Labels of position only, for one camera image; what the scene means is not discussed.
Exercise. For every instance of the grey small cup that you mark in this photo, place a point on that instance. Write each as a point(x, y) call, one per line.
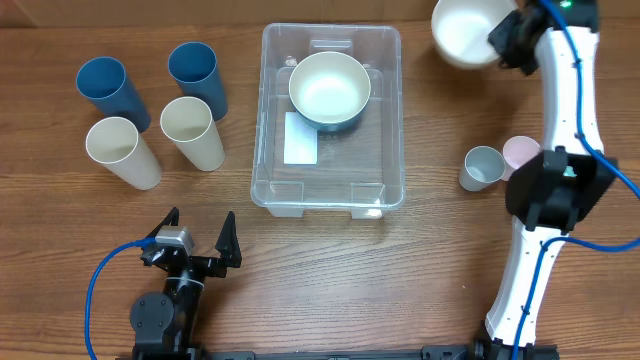
point(482, 166)

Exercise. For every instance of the cream bowl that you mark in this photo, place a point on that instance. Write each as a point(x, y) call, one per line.
point(329, 77)
point(461, 28)

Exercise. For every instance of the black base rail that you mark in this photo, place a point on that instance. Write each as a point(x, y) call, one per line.
point(330, 355)

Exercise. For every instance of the clear plastic storage container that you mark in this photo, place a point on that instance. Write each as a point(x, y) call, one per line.
point(360, 170)

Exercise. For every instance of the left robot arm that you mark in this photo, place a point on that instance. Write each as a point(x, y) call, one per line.
point(164, 321)

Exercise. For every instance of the dark blue bowl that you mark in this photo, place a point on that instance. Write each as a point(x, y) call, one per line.
point(331, 117)

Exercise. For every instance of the white label in container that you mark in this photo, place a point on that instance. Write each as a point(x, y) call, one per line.
point(300, 141)

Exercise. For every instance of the pink small cup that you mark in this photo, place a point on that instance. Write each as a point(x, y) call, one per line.
point(516, 152)

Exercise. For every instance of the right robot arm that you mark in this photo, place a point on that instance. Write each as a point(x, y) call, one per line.
point(548, 195)

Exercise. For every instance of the dark blue tall cup right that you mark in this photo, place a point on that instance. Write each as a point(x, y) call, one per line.
point(194, 67)

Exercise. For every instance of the dark blue tall cup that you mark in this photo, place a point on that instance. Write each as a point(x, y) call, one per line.
point(105, 82)
point(194, 67)

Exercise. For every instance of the cream tall cup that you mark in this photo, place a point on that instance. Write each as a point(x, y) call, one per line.
point(115, 143)
point(187, 121)

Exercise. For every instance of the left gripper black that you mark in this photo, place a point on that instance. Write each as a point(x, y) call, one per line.
point(228, 248)

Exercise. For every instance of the dark blue tall cup left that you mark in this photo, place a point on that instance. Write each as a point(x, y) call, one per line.
point(105, 82)

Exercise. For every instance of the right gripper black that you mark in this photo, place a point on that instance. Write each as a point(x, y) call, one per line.
point(503, 40)

